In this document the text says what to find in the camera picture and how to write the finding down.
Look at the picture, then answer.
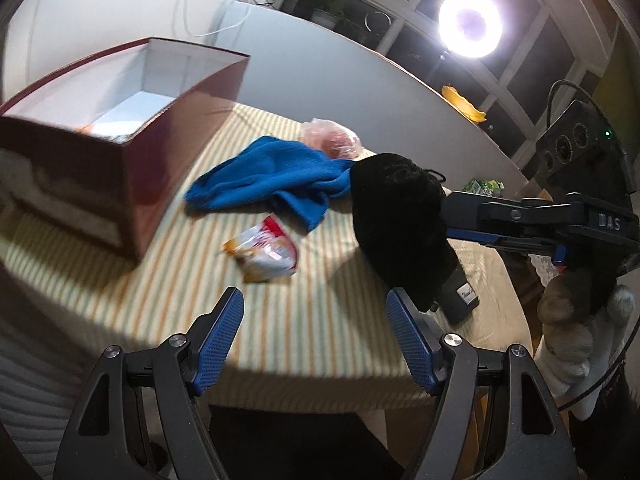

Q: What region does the ring light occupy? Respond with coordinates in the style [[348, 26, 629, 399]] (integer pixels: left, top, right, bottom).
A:
[[438, 0, 503, 56]]

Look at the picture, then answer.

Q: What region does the pink plastic bag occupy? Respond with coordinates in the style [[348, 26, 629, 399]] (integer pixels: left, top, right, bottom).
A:
[[300, 118, 362, 161]]

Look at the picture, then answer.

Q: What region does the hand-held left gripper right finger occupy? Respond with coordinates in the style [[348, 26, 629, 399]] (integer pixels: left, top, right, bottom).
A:
[[385, 287, 576, 480]]

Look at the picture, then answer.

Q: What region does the blue fleece cloth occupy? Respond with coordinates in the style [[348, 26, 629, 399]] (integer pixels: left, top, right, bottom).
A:
[[185, 135, 353, 233]]

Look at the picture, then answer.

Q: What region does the striped beige tablecloth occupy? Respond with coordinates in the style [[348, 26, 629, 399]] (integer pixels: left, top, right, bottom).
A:
[[0, 102, 533, 401]]

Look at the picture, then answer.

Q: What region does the dark red cardboard box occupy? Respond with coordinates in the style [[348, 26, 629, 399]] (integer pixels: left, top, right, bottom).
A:
[[0, 36, 251, 263]]

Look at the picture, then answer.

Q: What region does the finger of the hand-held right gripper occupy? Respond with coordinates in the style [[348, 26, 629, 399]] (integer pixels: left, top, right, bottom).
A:
[[441, 191, 587, 227], [445, 227, 571, 267]]

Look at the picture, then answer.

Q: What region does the yellow dish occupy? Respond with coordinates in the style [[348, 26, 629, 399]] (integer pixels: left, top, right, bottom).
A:
[[441, 85, 488, 123]]

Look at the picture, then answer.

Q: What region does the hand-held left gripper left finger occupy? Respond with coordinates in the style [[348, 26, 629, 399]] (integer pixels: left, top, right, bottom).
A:
[[52, 287, 246, 480]]

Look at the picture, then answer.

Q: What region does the black knit hat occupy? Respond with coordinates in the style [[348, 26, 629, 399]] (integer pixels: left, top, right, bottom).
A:
[[349, 152, 461, 313]]

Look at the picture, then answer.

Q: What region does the green packet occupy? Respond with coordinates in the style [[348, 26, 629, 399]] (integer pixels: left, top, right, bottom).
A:
[[460, 179, 503, 197]]

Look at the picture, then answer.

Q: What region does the red and white snack packet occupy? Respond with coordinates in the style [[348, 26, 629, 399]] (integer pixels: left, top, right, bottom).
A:
[[221, 214, 299, 283]]

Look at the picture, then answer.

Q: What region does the person's right hand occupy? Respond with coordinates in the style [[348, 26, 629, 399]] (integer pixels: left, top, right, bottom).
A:
[[536, 265, 640, 422]]

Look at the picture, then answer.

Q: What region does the dark blue labelled pouch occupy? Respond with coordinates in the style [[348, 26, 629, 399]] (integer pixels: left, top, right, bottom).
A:
[[435, 262, 481, 325]]

